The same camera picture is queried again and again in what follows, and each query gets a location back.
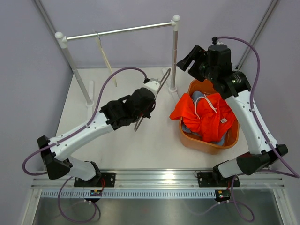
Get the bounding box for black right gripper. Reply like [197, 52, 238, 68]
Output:
[177, 45, 217, 83]

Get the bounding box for grey hanger with metal hook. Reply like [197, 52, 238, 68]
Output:
[134, 68, 171, 132]

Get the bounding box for light blue shorts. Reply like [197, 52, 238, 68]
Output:
[182, 91, 228, 146]

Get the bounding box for orange shorts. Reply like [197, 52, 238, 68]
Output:
[169, 91, 236, 143]

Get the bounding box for white plastic hanger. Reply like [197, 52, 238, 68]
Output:
[93, 29, 113, 75]

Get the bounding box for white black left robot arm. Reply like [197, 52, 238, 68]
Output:
[37, 88, 157, 187]

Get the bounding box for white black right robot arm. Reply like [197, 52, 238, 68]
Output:
[177, 44, 288, 186]

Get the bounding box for orange plastic basket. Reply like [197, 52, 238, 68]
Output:
[179, 80, 240, 155]

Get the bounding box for silver clothes rack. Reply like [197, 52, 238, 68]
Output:
[54, 15, 180, 109]

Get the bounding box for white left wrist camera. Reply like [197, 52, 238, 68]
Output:
[143, 78, 161, 96]

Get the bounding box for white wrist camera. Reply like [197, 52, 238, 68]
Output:
[211, 37, 224, 45]
[143, 78, 161, 96]

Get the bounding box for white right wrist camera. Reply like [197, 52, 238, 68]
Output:
[211, 37, 224, 45]

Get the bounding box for aluminium mounting rail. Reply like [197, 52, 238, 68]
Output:
[30, 170, 285, 191]

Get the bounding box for white slotted cable duct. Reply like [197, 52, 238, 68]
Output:
[41, 189, 216, 199]

